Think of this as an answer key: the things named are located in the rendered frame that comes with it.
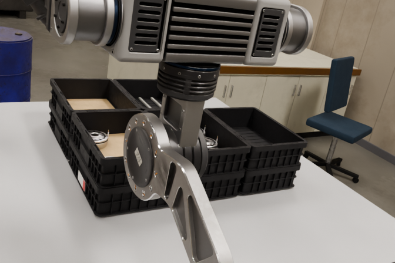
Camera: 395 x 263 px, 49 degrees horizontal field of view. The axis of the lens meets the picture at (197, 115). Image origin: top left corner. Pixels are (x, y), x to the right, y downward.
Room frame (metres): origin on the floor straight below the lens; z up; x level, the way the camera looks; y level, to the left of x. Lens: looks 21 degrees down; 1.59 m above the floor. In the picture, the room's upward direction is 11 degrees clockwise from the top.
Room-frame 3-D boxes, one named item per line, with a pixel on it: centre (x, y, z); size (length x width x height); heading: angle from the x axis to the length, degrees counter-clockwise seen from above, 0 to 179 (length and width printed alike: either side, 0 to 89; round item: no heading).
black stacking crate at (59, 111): (1.79, 0.47, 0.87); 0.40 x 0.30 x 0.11; 33
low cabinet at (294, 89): (4.48, -0.22, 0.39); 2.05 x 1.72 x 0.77; 124
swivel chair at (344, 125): (3.45, -1.18, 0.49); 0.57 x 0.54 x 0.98; 33
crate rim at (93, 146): (1.45, 0.25, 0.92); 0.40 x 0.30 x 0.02; 33
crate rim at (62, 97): (1.79, 0.47, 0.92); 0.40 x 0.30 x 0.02; 33
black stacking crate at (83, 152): (1.45, 0.25, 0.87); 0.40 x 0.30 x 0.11; 33
